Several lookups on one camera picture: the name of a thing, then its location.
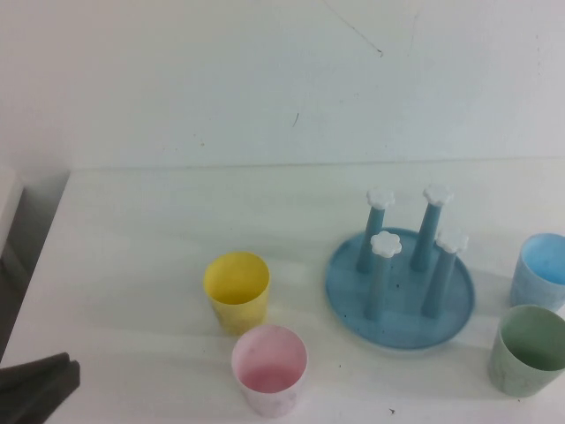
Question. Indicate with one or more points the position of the yellow plastic cup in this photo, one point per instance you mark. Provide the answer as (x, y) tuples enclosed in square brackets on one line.
[(229, 309)]

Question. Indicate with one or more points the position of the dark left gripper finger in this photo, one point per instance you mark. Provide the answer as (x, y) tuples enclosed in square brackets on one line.
[(31, 368), (35, 397)]

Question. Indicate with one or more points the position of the blue cup stand, white caps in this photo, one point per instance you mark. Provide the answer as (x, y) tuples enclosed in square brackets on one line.
[(397, 327)]

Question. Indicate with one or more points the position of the light blue plastic cup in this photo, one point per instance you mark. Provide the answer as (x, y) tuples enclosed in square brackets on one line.
[(525, 287)]

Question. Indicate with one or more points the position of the green plastic cup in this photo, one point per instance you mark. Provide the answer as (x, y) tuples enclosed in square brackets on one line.
[(512, 375)]

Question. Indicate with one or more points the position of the pink plastic cup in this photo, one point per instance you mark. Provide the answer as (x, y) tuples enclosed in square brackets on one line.
[(265, 397)]

